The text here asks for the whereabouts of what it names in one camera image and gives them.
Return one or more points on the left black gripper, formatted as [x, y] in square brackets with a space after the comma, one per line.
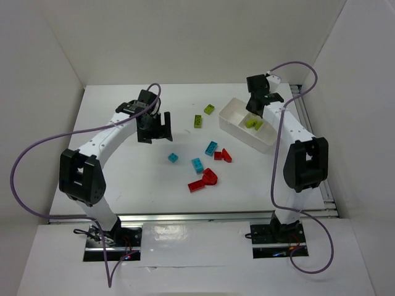
[157, 132]

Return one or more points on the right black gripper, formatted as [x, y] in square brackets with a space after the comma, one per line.
[256, 105]

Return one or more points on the green long lego brick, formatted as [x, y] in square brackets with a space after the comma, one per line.
[197, 121]

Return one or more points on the green curved lego brick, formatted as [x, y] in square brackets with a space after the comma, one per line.
[250, 124]

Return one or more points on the small green lego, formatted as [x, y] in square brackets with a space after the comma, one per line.
[257, 125]
[254, 117]

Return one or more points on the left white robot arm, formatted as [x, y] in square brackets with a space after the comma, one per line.
[81, 177]

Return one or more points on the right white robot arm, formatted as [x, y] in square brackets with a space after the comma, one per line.
[301, 159]

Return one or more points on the small cyan square lego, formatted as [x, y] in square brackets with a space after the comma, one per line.
[173, 157]

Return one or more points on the white three-compartment tray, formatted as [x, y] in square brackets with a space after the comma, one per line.
[232, 119]

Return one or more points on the cyan curved lego brick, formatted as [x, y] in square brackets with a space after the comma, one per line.
[197, 165]

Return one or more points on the green lego far brick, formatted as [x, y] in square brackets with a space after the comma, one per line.
[209, 109]

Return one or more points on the cyan long lego upturned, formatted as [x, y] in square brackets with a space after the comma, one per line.
[211, 148]

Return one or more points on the small red square lego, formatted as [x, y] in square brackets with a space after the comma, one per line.
[218, 155]

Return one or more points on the red flat long lego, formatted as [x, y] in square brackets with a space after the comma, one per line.
[196, 186]

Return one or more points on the red arch lego brick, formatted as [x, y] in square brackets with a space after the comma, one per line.
[209, 177]

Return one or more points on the red sloped lego brick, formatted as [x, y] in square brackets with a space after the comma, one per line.
[226, 156]

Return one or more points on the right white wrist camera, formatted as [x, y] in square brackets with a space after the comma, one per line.
[274, 82]

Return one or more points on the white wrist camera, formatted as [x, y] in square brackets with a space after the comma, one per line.
[274, 82]
[157, 107]

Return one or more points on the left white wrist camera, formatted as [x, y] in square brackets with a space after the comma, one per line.
[157, 107]

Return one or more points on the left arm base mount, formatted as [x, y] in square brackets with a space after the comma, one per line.
[129, 244]

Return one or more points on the aluminium rail right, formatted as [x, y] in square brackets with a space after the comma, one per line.
[298, 108]

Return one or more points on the aluminium rail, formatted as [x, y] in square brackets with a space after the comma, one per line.
[326, 213]
[298, 108]

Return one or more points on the aluminium rail front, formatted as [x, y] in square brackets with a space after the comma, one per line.
[326, 213]

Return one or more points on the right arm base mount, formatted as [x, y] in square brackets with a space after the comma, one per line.
[274, 240]

